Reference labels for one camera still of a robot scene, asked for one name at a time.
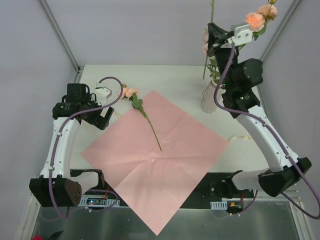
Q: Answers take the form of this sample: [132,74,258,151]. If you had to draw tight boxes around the right white cable duct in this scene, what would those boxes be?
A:
[209,200,243,211]

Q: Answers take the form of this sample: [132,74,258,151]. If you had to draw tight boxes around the left aluminium frame post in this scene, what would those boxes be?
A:
[37,0,82,75]

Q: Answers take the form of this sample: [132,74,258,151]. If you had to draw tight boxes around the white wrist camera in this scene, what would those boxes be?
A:
[228,23,253,47]
[94,83,112,106]

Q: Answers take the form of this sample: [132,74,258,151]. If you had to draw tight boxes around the white ribbed ceramic vase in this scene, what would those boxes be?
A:
[201,80,218,114]

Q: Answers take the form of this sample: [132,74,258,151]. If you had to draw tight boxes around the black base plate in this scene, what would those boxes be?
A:
[85,172,257,213]

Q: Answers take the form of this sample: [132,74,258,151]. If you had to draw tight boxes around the right aluminium frame post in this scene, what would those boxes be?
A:
[246,0,303,62]

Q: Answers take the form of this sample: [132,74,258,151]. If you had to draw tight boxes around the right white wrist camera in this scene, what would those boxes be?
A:
[228,23,253,47]

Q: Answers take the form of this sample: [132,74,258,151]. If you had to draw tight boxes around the left white cable duct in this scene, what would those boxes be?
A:
[78,196,120,208]

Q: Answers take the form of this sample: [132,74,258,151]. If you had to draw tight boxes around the aluminium front rail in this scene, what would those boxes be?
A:
[256,190,302,201]

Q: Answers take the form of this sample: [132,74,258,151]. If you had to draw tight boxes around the pink flowers with green leaves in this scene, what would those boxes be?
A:
[121,83,163,152]

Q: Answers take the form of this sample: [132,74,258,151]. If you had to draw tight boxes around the pink paper wrapping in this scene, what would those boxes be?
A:
[81,91,229,235]

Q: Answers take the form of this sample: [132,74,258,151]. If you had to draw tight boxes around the red object at bottom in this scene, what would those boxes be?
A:
[31,235,44,240]

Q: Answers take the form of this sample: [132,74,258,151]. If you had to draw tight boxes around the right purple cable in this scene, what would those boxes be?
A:
[214,42,320,220]

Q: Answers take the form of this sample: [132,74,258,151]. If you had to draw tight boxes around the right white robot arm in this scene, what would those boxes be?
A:
[206,22,312,198]

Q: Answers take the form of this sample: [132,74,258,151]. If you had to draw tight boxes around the single pink rose stem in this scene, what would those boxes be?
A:
[245,0,278,41]

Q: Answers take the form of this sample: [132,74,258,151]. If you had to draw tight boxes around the aluminium frame post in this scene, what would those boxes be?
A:
[37,0,82,75]
[246,0,303,62]

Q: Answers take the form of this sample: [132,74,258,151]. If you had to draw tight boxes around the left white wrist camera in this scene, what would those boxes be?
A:
[94,83,112,106]

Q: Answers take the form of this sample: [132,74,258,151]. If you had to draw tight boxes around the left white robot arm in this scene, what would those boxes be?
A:
[29,83,114,208]

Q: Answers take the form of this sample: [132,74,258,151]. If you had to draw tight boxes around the white cable duct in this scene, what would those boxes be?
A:
[78,196,120,208]
[209,200,243,211]

